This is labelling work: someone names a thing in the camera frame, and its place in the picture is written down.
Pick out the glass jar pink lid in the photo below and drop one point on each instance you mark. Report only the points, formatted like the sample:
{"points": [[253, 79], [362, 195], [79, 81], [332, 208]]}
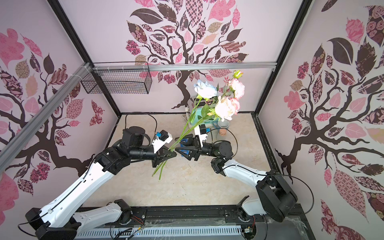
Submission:
{"points": [[222, 132]]}

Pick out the white slotted cable duct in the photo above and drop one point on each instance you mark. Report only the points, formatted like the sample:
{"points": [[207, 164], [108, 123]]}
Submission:
{"points": [[164, 233]]}

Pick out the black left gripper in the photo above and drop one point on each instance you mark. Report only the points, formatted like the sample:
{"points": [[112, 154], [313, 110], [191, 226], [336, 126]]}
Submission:
{"points": [[159, 157]]}

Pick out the blue floral mug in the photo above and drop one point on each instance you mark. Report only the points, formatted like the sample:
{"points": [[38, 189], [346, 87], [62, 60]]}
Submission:
{"points": [[223, 124]]}

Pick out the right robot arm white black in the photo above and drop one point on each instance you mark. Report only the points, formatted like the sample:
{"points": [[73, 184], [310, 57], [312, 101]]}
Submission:
{"points": [[275, 197]]}

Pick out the artificial flower bouquet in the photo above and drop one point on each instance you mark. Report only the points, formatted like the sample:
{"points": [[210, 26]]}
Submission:
{"points": [[214, 103]]}

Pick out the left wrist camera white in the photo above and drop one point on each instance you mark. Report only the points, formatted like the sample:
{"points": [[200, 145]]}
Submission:
{"points": [[160, 139]]}

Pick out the aluminium frame rail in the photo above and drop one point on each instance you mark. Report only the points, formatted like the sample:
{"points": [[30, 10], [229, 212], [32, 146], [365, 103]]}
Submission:
{"points": [[12, 149]]}

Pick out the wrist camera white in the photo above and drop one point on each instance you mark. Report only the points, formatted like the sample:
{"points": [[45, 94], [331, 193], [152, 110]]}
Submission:
{"points": [[201, 133], [160, 139]]}

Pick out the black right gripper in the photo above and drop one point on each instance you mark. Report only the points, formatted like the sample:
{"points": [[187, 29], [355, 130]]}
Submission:
{"points": [[195, 147]]}

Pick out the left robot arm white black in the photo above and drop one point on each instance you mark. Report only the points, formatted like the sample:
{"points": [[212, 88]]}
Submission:
{"points": [[61, 220]]}

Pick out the mint green toaster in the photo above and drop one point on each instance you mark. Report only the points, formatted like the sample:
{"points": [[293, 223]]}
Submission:
{"points": [[201, 114]]}

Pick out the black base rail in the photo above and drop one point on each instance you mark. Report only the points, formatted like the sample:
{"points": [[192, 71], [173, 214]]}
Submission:
{"points": [[294, 226]]}

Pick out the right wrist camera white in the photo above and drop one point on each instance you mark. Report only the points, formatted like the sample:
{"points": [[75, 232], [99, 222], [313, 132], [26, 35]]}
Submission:
{"points": [[201, 133]]}

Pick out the black wire basket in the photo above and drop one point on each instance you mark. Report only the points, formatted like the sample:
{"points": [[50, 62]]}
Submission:
{"points": [[118, 78]]}

